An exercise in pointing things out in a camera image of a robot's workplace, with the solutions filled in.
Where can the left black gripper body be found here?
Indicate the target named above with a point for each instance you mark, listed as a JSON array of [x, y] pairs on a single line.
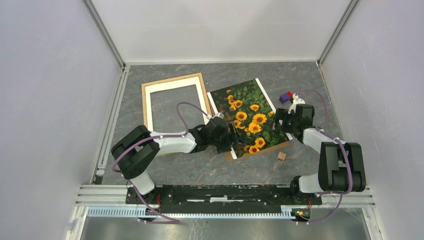
[[221, 143]]

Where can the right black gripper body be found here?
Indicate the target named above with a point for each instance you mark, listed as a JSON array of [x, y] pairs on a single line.
[[295, 122]]

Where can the wooden picture frame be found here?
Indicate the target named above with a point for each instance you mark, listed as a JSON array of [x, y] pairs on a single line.
[[144, 106]]

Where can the sunflower photo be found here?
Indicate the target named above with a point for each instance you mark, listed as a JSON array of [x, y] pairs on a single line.
[[251, 112]]

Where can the white mat board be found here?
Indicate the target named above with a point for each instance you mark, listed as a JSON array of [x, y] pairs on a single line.
[[172, 86]]

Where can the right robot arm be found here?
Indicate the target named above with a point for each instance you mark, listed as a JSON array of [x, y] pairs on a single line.
[[341, 165]]

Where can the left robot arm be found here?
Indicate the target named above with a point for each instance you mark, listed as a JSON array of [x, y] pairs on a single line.
[[134, 153]]

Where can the purple and red block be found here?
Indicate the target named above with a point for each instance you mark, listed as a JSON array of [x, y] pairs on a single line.
[[286, 97]]

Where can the brown backing board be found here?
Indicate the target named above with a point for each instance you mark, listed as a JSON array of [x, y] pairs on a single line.
[[242, 151]]

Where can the small brown cube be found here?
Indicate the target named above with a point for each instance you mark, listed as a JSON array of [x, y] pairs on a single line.
[[281, 156]]

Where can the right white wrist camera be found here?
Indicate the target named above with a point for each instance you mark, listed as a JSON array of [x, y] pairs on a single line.
[[295, 100]]

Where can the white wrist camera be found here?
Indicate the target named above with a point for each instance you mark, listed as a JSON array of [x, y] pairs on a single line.
[[217, 115], [295, 100]]

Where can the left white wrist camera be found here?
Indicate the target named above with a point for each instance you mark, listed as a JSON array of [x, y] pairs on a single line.
[[217, 115]]

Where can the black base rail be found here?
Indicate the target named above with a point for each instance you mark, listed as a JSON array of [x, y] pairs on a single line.
[[227, 199]]

